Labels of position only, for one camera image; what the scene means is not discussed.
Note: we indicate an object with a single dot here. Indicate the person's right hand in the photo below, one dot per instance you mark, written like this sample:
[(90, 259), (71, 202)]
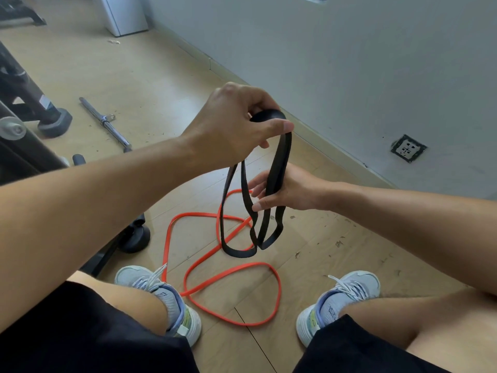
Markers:
[(301, 188)]

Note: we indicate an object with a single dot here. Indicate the person's left hand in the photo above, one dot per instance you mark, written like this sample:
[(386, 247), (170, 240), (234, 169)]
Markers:
[(223, 126)]

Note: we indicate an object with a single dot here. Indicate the person's right thumb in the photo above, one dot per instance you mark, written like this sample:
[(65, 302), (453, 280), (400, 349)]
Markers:
[(268, 205)]

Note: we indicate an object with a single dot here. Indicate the person's left thumb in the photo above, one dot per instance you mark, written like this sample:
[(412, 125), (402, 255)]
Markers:
[(273, 130)]

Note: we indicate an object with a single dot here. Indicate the black resistance band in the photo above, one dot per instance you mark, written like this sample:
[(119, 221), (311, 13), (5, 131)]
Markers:
[(277, 166)]

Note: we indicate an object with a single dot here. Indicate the person's right forearm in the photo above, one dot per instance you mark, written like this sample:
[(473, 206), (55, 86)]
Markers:
[(419, 225)]

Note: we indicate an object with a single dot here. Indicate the person's left forearm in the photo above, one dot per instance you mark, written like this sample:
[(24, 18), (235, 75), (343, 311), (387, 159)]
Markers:
[(97, 213)]

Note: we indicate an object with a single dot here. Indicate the orange resistance band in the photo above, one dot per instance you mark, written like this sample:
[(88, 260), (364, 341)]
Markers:
[(196, 214)]

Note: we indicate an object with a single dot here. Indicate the person's right grey sneaker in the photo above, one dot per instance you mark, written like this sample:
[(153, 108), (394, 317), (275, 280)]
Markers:
[(357, 283)]

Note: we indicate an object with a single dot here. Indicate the person's grey sneaker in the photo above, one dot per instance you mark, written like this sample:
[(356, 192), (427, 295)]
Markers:
[(136, 276), (357, 283)]

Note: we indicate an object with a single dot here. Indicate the black rubber machine foot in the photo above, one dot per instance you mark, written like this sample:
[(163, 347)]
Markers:
[(56, 123), (136, 236)]

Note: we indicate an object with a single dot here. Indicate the person's left grey sneaker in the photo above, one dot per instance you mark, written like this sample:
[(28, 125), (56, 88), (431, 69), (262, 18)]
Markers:
[(136, 276)]

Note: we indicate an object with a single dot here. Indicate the person's left leg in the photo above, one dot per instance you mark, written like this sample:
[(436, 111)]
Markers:
[(132, 302)]

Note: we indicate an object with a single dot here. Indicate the person's leg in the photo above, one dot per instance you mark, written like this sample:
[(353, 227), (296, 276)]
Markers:
[(427, 326), (132, 302)]

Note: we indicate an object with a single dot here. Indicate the chrome metal bar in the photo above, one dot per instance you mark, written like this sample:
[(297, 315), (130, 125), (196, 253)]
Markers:
[(101, 119)]

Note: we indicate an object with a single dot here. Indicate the white cabinet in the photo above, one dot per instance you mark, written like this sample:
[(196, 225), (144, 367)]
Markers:
[(122, 13)]

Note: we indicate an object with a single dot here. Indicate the person's right leg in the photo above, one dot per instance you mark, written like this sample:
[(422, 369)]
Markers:
[(427, 326)]

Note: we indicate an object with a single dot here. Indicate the black shorts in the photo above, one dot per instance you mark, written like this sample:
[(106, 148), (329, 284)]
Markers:
[(77, 337)]

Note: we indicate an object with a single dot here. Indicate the silver round knob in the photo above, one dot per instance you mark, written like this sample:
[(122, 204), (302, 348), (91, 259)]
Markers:
[(11, 128)]

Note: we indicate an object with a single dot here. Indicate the black bench base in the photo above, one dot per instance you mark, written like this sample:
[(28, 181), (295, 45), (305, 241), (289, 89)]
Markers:
[(19, 11)]

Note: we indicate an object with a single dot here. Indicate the black wall socket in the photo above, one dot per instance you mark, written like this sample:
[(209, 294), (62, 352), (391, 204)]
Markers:
[(407, 148)]

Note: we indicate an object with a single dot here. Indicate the black exercise machine frame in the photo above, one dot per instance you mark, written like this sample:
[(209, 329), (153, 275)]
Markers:
[(23, 93)]

